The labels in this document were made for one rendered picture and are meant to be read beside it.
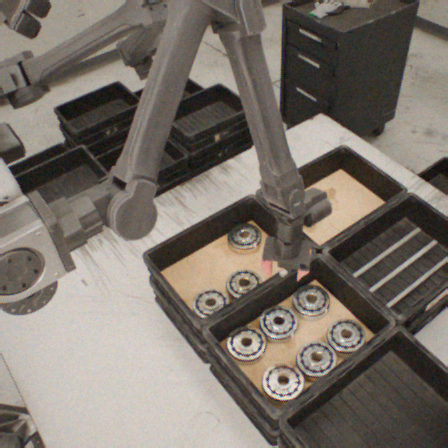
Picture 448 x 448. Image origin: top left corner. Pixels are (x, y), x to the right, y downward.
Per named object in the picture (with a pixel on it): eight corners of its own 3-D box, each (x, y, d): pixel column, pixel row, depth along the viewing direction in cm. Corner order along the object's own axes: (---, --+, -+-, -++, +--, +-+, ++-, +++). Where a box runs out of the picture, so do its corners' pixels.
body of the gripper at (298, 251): (265, 241, 116) (266, 218, 110) (310, 246, 114) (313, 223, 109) (262, 263, 111) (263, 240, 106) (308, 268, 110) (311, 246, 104)
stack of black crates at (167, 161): (129, 243, 249) (115, 193, 224) (102, 209, 266) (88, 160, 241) (195, 206, 265) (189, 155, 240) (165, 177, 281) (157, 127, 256)
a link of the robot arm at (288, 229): (271, 210, 103) (289, 227, 100) (296, 196, 106) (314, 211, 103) (269, 233, 108) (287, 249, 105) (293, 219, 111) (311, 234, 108)
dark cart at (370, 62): (327, 171, 301) (343, 32, 235) (278, 136, 326) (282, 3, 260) (390, 134, 324) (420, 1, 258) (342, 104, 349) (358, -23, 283)
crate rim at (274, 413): (275, 422, 109) (275, 418, 107) (200, 332, 126) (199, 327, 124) (396, 327, 124) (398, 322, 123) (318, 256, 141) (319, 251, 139)
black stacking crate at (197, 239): (203, 349, 133) (199, 327, 125) (147, 279, 150) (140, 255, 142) (314, 277, 148) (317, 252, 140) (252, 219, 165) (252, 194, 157)
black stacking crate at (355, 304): (274, 436, 116) (275, 418, 108) (204, 350, 133) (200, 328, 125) (388, 346, 131) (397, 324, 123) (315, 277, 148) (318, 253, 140)
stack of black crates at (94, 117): (94, 199, 271) (74, 133, 238) (72, 172, 288) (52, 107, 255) (156, 168, 287) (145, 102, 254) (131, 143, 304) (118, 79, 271)
